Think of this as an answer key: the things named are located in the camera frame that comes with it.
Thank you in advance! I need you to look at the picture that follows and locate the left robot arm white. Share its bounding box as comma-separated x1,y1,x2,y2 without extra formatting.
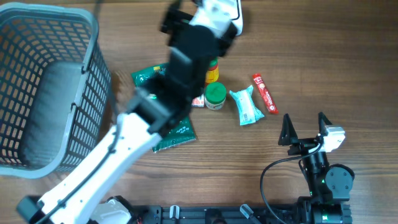
17,1,239,223

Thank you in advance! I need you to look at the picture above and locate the green glove package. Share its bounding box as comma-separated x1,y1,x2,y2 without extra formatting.
131,63,196,153

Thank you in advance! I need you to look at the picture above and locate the light blue tissue pack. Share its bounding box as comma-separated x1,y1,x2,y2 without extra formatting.
229,85,265,126

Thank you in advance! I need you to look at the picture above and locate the small red white box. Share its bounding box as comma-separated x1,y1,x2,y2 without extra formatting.
192,95,205,108

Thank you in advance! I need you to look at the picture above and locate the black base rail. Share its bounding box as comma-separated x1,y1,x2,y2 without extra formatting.
90,203,354,224

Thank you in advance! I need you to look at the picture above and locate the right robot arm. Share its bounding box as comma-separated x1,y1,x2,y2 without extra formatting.
278,112,354,224

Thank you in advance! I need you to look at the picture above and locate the grey plastic basket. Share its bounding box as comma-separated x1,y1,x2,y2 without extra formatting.
1,2,111,179

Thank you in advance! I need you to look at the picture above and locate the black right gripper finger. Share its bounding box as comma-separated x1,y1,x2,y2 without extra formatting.
278,113,298,146
318,112,332,136

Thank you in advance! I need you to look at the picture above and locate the red stick sachet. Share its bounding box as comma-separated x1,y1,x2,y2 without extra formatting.
252,73,279,114

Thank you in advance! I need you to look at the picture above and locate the green lid jar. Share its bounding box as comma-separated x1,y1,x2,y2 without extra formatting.
204,82,226,110

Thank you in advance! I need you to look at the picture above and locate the red sriracha bottle green cap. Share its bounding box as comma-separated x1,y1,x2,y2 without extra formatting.
205,58,219,84

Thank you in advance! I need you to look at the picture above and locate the white barcode scanner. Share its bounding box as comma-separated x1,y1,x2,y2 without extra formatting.
229,0,243,35

